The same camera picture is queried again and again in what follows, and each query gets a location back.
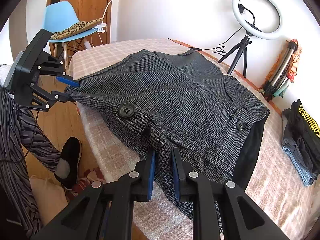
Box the grey houndstooth pants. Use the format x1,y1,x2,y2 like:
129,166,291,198
66,50,270,219

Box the blue plastic chair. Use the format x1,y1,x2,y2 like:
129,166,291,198
43,1,97,71

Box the leopard print cushion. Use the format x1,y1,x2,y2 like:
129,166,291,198
50,18,103,40

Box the black shoe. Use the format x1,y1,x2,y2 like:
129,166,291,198
54,137,82,191

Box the wooden door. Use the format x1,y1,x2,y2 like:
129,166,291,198
46,0,116,55

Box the zebra striped trouser leg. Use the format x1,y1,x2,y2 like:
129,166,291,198
1,90,61,239

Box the folded blue jeans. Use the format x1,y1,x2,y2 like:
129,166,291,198
281,119,318,187

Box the white clip lamp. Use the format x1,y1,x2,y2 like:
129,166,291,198
94,0,128,33

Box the black and yellow garment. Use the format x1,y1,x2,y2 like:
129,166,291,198
282,100,319,176

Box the folded silver tripod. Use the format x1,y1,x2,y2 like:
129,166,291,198
260,39,298,101

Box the orange floral scarf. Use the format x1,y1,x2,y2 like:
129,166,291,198
259,40,302,92

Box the black mini tripod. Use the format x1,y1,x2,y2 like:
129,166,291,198
218,35,252,78

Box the black ring light cable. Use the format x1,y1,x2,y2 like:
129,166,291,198
190,27,245,57

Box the white ring light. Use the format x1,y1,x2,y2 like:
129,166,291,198
232,0,283,40

